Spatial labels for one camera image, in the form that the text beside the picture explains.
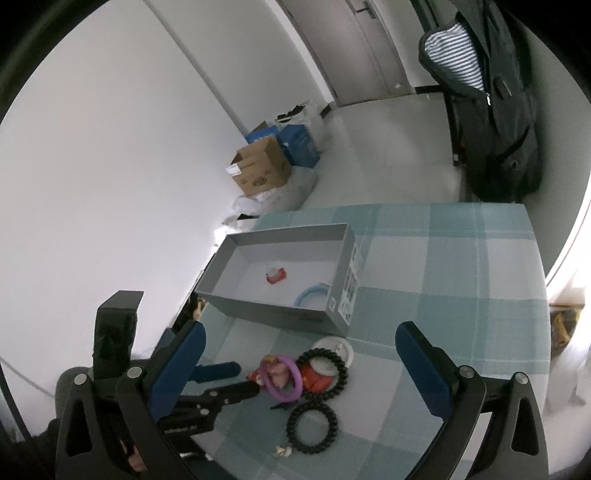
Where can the large blue box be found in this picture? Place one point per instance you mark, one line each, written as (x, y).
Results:
(300, 145)

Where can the teal plaid tablecloth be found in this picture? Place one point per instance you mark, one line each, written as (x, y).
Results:
(438, 258)

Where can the small red charm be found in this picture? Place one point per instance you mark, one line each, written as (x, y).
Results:
(275, 275)

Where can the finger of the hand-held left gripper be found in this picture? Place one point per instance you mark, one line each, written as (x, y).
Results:
(221, 397)
(217, 371)

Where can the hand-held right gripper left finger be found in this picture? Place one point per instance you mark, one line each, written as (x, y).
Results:
(184, 360)

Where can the crumpled white plastic bags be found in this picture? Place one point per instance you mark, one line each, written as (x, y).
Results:
(286, 194)

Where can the small cream bead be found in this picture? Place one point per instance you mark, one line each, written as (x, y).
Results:
(282, 451)

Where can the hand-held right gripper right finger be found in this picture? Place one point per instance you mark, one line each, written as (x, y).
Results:
(418, 364)

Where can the pink toy charm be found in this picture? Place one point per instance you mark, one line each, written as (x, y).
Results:
(279, 374)

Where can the white plastic bag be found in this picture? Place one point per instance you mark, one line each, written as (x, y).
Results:
(314, 124)

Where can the grey cardboard box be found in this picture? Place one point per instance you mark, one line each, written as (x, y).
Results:
(258, 311)

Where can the dark jacket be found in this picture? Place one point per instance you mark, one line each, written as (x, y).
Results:
(503, 115)

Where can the brown cardboard box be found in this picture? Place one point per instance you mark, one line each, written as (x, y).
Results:
(263, 170)

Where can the yellow brown bag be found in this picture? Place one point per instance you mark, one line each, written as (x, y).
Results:
(561, 327)

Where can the black hair clip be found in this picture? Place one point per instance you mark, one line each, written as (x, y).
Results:
(279, 407)

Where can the white door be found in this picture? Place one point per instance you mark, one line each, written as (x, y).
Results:
(369, 55)

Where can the small blue box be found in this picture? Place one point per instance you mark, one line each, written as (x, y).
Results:
(258, 136)

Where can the striped shirt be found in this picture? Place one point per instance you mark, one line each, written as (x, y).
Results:
(452, 50)

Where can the white round badge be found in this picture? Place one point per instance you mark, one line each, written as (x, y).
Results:
(330, 345)

